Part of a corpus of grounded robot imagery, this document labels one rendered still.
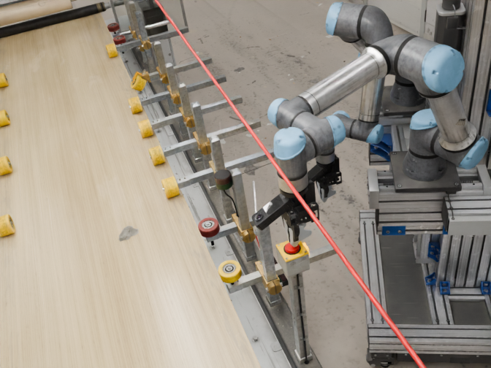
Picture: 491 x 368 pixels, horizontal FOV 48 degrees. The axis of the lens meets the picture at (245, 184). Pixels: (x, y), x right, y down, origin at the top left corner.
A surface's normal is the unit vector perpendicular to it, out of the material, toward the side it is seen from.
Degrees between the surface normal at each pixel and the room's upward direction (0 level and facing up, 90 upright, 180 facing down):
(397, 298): 0
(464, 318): 0
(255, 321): 0
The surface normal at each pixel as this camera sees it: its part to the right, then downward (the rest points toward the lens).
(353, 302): -0.13, -0.77
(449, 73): 0.51, 0.39
